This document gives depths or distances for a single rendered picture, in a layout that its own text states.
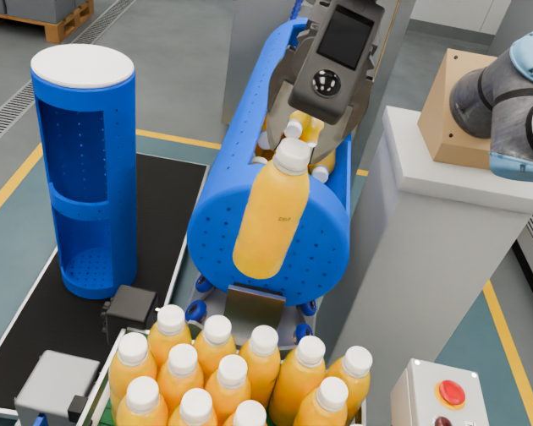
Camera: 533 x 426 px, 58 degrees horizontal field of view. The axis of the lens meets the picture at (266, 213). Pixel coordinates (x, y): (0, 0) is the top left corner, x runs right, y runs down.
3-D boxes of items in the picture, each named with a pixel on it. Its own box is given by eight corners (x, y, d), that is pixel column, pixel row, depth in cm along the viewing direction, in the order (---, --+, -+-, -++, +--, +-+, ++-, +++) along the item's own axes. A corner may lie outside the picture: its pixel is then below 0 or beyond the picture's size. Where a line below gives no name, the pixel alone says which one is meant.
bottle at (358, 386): (313, 445, 80) (343, 385, 68) (302, 405, 85) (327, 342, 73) (353, 440, 81) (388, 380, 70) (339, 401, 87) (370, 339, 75)
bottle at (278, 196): (226, 244, 68) (256, 134, 56) (273, 244, 70) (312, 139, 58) (234, 285, 63) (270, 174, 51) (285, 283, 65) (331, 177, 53)
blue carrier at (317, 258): (337, 114, 161) (365, 30, 143) (324, 323, 93) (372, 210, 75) (254, 94, 161) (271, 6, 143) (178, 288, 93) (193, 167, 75)
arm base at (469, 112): (522, 88, 107) (552, 68, 98) (504, 149, 105) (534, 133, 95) (460, 62, 107) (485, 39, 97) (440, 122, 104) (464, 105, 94)
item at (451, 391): (460, 386, 69) (464, 382, 68) (464, 410, 66) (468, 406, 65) (435, 380, 69) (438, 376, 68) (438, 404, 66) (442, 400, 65)
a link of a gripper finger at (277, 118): (282, 128, 59) (321, 67, 52) (271, 156, 54) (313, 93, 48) (260, 116, 58) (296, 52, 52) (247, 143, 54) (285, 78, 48)
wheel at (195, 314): (210, 300, 89) (202, 294, 88) (204, 319, 86) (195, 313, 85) (194, 309, 91) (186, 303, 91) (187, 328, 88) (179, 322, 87)
